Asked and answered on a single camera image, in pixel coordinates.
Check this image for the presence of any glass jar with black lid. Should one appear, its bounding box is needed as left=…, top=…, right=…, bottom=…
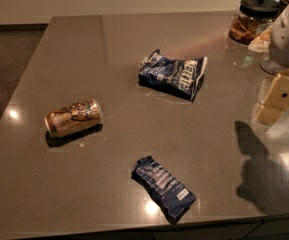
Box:
left=229, top=0, right=279, bottom=45

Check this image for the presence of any blue Kettle chip bag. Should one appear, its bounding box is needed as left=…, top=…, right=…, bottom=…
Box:
left=138, top=48, right=208, bottom=102

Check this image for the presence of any small blue snack bag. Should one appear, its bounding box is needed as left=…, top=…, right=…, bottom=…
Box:
left=131, top=156, right=196, bottom=222

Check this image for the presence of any orange soda can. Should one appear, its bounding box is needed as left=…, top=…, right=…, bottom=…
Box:
left=44, top=99, right=103, bottom=138

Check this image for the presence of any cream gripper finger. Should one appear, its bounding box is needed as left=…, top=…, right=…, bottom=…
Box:
left=255, top=69, right=289, bottom=126

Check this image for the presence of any clear glass jar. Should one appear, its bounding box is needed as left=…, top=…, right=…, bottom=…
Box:
left=260, top=52, right=283, bottom=75

